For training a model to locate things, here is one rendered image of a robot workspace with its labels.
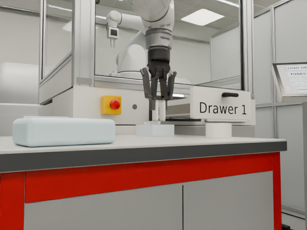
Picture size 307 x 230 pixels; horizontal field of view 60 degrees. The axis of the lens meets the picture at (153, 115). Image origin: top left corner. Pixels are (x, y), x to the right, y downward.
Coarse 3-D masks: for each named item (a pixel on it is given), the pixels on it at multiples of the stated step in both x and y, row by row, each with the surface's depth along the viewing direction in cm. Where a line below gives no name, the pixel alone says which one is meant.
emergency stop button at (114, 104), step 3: (114, 99) 100; (111, 102) 99; (114, 102) 99; (117, 102) 100; (111, 105) 99; (114, 105) 99; (117, 105) 100; (111, 108) 100; (114, 108) 99; (117, 108) 100
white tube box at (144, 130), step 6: (138, 126) 93; (144, 126) 89; (150, 126) 86; (156, 126) 86; (162, 126) 87; (168, 126) 88; (138, 132) 93; (144, 132) 89; (150, 132) 86; (156, 132) 85; (162, 132) 86; (168, 132) 88
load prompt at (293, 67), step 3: (285, 66) 167; (288, 66) 166; (291, 66) 166; (294, 66) 165; (297, 66) 165; (300, 66) 165; (303, 66) 164; (306, 66) 164; (288, 69) 164; (291, 69) 164; (294, 69) 163; (297, 69) 163; (300, 69) 163; (303, 69) 162; (306, 69) 162
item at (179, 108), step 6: (168, 102) 106; (174, 102) 102; (180, 102) 99; (186, 102) 96; (168, 108) 105; (174, 108) 102; (180, 108) 98; (186, 108) 95; (168, 114) 105; (174, 114) 102; (180, 114) 99; (186, 114) 96
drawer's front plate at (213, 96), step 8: (192, 88) 90; (200, 88) 91; (208, 88) 93; (192, 96) 90; (200, 96) 91; (208, 96) 93; (216, 96) 95; (240, 96) 102; (248, 96) 104; (192, 104) 90; (208, 104) 93; (216, 104) 95; (224, 104) 97; (232, 104) 99; (240, 104) 101; (248, 104) 104; (192, 112) 90; (208, 112) 93; (232, 112) 99; (240, 112) 101; (248, 112) 104
